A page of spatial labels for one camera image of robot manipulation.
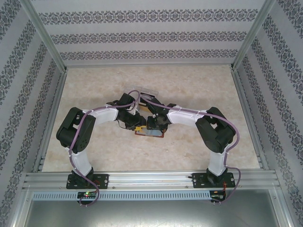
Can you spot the brown leather card holder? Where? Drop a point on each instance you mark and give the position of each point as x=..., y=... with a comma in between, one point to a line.
x=154, y=133

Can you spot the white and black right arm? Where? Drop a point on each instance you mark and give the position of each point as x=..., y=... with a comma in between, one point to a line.
x=217, y=163

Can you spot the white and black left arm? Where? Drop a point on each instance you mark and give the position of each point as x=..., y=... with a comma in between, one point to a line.
x=80, y=160

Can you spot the gold card dark stripe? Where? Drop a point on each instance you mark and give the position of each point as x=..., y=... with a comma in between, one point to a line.
x=143, y=108

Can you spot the clear acrylic card stand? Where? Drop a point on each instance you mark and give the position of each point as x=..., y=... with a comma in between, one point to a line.
x=146, y=89

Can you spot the small circuit board green light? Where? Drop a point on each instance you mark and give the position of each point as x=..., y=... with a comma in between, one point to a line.
x=86, y=194

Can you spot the grey metal shelf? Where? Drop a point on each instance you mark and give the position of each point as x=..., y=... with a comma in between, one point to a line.
x=151, y=215

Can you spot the long aluminium mounting rail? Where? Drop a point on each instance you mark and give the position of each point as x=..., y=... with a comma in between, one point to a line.
x=151, y=179

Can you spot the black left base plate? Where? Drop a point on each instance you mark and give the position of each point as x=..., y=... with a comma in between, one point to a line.
x=104, y=180

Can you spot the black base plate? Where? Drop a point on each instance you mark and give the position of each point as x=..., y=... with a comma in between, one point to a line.
x=104, y=180
x=197, y=180

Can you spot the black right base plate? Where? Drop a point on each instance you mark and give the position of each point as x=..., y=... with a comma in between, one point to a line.
x=197, y=180

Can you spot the aluminium side rail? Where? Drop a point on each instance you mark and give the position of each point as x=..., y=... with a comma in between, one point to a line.
x=51, y=118
x=248, y=118

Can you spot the aluminium corner post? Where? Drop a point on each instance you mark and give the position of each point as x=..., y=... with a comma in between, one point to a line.
x=254, y=33
x=45, y=35

